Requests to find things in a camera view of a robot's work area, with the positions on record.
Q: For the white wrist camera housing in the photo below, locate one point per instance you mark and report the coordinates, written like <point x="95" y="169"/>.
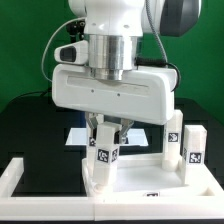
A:
<point x="75" y="53"/>

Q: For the white U-shaped fence frame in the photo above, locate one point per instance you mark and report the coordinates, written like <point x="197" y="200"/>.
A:
<point x="100" y="208"/>

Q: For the marker tag base plate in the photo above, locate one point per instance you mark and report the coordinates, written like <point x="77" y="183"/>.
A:
<point x="78" y="137"/>

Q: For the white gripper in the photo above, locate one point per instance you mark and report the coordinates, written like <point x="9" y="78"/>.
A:
<point x="144" y="95"/>

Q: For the white desk top panel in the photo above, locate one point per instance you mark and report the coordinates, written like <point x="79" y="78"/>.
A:
<point x="142" y="175"/>

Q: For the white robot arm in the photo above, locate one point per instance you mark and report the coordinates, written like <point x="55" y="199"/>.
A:
<point x="103" y="75"/>

